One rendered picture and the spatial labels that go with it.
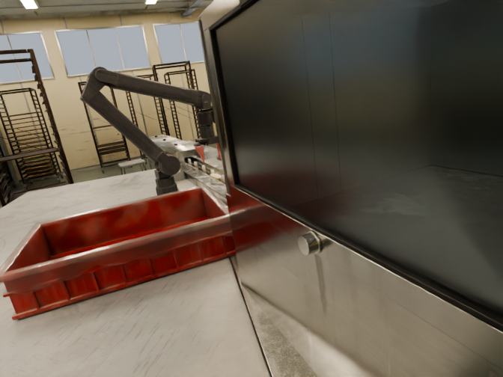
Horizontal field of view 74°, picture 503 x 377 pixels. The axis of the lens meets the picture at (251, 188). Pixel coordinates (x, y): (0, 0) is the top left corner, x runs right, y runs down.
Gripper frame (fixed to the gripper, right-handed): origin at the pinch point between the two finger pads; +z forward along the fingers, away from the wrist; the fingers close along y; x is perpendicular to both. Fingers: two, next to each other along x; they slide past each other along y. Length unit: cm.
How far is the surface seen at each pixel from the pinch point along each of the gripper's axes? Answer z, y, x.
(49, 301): 9, 57, 65
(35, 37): -187, 116, -699
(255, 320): 11, 24, 91
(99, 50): -155, 4, -699
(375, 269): -10, 22, 117
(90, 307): 11, 50, 69
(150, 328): 11, 40, 82
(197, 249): 7, 27, 67
